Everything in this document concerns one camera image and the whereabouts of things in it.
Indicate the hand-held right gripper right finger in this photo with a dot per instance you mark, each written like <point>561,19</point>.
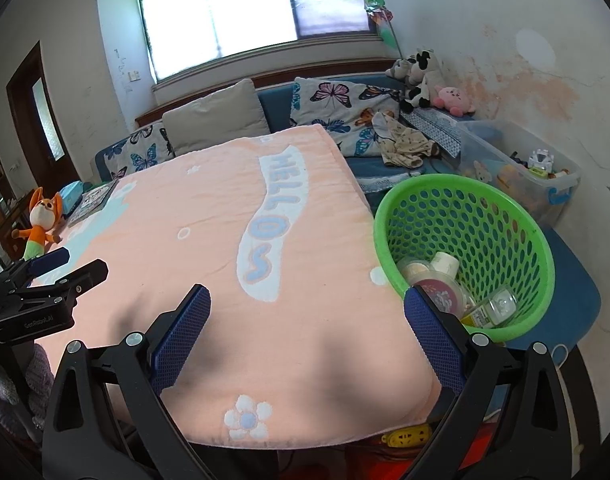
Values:
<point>432,337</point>

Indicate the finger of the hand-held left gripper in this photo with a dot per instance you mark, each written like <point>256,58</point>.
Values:
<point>85,275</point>
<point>50,259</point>

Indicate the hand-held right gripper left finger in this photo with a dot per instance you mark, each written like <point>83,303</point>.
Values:
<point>185,335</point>

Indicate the red printed plastic cup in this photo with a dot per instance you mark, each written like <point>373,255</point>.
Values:
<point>437,292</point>

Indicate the green and white bottle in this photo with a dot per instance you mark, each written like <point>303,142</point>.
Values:
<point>490,310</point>

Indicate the large clear plastic lid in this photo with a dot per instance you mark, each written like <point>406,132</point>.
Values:
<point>414,271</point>

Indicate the small white bottle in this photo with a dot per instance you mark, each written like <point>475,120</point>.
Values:
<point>445,264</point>

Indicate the green plastic basket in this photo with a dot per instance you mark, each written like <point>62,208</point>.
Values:
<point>410,210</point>

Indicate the person's left hand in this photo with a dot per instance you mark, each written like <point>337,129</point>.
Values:
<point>15,390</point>

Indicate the orange fox plush toy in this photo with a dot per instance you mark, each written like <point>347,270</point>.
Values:
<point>40,220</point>

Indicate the blue tissue pack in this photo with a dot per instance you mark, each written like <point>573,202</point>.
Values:
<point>71,194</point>

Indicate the colourful picture book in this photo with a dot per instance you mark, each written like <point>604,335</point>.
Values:
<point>92,200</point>

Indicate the pink printed blanket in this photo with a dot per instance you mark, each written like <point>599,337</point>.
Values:
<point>210,240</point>

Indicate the yellow power strip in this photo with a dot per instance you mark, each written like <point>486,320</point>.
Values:
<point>407,435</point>

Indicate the butterfly print pillow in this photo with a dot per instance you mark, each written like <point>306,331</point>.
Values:
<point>335,105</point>
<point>140,152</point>

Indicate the red plastic object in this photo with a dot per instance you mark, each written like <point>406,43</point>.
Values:
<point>375,460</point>

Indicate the brown wooden door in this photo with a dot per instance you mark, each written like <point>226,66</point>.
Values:
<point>25,125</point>

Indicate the beige crumpled clothes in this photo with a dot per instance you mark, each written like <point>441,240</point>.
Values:
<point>407,145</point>

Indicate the clear plastic storage box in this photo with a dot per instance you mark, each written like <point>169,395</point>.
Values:
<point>505,150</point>

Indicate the white toy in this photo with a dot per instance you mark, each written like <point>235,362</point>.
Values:
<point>541,162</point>

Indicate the beige pillow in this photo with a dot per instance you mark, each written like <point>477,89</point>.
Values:
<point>215,115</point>

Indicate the black and white checkered cloth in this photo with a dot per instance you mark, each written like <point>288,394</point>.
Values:
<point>440,130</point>

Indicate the pink plush toy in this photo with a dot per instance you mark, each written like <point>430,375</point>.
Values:
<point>455,100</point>

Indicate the black and white cow plush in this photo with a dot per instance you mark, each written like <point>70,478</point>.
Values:
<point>425,77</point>

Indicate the grey plush toy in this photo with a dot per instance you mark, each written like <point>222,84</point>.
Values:
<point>400,70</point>

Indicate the window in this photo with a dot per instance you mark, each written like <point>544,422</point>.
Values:
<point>250,10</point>

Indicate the colourful pinwheel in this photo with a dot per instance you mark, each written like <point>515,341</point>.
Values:
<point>377,7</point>

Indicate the white round wall sticker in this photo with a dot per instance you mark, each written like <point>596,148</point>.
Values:
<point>535,47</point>

